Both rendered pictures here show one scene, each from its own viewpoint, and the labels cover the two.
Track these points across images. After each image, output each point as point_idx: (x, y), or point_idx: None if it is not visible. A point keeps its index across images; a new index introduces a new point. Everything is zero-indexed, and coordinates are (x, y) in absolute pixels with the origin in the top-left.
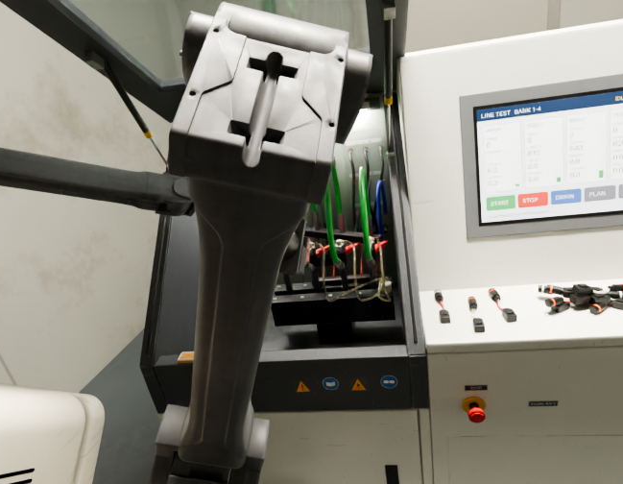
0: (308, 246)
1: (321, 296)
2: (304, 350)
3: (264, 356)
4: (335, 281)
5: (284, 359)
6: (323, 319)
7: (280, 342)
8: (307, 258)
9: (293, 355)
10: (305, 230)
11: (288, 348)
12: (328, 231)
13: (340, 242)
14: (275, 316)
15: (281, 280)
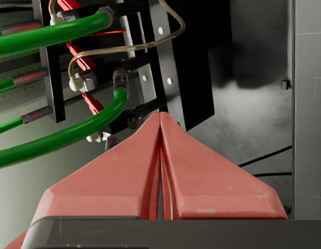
0: (115, 204)
1: (164, 48)
2: (300, 63)
3: (311, 139)
4: (132, 26)
5: None
6: (200, 37)
7: (228, 99)
8: (215, 168)
9: (313, 85)
10: (53, 90)
11: (240, 87)
12: (24, 45)
13: (57, 21)
14: (203, 118)
15: (129, 105)
